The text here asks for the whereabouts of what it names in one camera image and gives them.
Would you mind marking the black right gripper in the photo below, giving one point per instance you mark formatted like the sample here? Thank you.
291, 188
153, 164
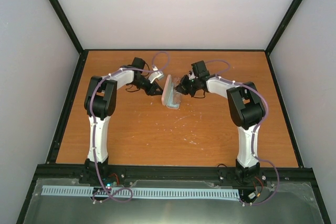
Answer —
182, 88

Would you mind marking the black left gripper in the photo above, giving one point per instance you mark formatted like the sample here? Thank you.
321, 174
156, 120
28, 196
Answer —
151, 90

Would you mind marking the thin red frame sunglasses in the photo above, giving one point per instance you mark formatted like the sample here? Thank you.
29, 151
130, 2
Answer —
175, 95

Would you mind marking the pink glasses case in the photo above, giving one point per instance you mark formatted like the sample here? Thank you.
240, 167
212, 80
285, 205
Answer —
167, 90

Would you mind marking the light blue cleaning cloth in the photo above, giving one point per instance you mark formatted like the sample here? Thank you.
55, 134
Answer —
174, 102

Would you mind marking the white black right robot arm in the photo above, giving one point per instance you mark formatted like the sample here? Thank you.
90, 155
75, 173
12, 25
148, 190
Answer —
246, 107

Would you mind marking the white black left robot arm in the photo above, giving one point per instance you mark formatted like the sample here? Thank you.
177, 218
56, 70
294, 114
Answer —
100, 103

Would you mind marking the clear plastic front sheet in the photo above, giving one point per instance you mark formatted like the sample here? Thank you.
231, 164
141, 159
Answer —
287, 203

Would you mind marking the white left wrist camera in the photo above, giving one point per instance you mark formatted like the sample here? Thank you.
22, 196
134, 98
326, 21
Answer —
155, 75

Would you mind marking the black enclosure frame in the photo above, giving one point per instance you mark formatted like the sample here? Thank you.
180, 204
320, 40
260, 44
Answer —
83, 53

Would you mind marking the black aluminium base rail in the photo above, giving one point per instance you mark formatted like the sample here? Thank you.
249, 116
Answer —
125, 175

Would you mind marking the light blue slotted cable duct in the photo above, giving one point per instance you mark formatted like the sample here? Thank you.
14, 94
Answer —
142, 193

